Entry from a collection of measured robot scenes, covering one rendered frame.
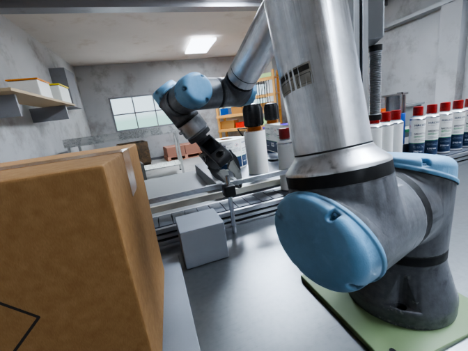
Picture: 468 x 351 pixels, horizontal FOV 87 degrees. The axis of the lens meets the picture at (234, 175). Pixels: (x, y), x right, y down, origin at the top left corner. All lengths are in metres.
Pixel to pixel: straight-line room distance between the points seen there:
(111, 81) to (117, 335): 8.47
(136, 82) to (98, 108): 1.39
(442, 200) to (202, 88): 0.47
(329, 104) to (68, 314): 0.33
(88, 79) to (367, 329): 8.67
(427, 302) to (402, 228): 0.16
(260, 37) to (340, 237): 0.42
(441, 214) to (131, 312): 0.37
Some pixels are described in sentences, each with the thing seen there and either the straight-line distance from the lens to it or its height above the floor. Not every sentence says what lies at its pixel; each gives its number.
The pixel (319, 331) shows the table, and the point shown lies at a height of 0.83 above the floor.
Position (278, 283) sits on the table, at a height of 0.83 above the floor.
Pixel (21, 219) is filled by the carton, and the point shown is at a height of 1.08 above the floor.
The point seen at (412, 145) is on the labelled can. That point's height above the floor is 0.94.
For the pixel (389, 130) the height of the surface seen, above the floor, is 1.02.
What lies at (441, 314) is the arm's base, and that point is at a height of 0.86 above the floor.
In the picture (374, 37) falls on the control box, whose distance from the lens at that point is 0.79.
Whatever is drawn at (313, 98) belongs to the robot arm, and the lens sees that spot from 0.27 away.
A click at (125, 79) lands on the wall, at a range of 8.66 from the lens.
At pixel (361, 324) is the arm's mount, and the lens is 0.45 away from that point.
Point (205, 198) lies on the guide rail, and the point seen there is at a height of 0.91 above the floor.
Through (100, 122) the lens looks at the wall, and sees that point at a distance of 8.66.
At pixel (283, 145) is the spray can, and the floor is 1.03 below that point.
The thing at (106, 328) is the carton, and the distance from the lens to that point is 0.33.
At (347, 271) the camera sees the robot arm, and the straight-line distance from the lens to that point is 0.27.
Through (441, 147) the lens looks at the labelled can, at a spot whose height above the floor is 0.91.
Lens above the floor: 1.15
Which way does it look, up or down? 14 degrees down
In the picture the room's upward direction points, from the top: 7 degrees counter-clockwise
